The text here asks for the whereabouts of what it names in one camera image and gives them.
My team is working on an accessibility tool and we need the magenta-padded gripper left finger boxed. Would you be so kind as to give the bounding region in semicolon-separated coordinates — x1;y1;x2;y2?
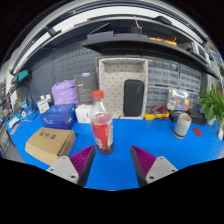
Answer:
45;144;97;188

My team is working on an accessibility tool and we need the green potted plant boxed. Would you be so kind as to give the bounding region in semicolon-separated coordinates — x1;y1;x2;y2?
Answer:
197;84;224;126

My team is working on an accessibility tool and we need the teal wall-mounted bin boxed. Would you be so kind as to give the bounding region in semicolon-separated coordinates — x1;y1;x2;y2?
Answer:
17;69;31;83

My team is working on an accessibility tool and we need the white plug adapter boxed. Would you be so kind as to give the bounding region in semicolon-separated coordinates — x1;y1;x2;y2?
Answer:
217;126;224;141

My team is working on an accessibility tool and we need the clear bottle with red label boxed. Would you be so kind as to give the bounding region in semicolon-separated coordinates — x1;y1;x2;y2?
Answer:
89;89;115;156

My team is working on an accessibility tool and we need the white dotted tray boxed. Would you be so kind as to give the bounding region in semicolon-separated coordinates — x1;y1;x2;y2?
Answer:
98;57;149;120

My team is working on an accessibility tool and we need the black box with white label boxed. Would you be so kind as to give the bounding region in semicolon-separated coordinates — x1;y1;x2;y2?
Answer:
169;109;183;123

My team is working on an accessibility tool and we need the yellow multimeter with red leads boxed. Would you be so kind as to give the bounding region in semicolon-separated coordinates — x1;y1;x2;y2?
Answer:
143;104;170;121

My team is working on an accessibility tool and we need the dark overhead shelf unit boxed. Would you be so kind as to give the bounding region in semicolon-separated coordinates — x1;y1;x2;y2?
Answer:
9;14;221;81

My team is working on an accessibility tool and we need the flat round red coaster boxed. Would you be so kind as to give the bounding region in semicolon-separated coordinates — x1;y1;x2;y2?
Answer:
192;127;203;137

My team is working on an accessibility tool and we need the blue cardboard box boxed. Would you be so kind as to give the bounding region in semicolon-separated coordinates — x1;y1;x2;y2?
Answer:
40;103;78;130

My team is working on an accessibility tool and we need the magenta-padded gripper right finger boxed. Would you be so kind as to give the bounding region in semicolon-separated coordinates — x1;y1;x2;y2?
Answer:
130;144;180;188

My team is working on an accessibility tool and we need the small white box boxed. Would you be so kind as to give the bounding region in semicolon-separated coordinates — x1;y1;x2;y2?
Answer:
74;104;94;125

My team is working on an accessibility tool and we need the brown cardboard box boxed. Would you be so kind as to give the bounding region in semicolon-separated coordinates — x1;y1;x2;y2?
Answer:
24;126;77;167

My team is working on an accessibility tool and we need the white and grey mug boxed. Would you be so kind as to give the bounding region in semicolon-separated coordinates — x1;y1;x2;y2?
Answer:
173;112;193;140

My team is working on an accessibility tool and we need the purple plastic bag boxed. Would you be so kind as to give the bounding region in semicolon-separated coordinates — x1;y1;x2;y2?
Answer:
51;79;79;107

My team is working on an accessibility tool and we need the dark grey pegboard panel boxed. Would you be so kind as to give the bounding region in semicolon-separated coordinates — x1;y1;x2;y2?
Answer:
28;39;101;106

